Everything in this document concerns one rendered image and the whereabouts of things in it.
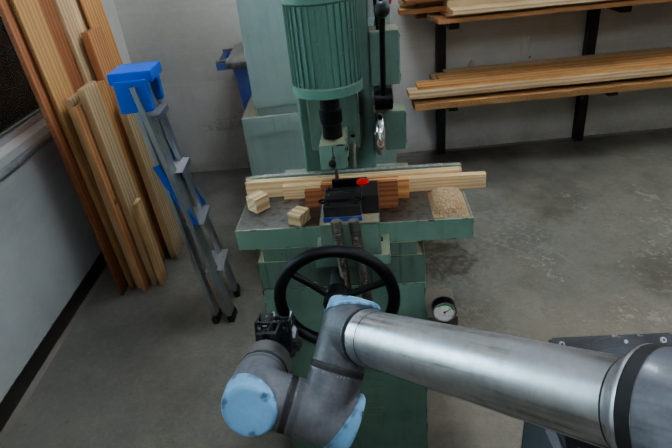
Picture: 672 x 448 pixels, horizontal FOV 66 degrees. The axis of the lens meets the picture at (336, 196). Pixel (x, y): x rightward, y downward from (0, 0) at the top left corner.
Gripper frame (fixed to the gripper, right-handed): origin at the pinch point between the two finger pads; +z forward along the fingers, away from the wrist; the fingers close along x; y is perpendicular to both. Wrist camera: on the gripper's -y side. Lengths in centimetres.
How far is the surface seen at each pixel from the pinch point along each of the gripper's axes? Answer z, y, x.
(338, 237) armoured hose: 6.8, 18.6, -12.5
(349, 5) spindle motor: 13, 70, -18
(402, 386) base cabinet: 37, -35, -26
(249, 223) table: 21.7, 20.1, 11.6
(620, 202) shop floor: 196, -13, -161
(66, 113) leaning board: 113, 56, 112
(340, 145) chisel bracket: 23.6, 38.6, -13.2
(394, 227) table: 18.8, 17.6, -25.7
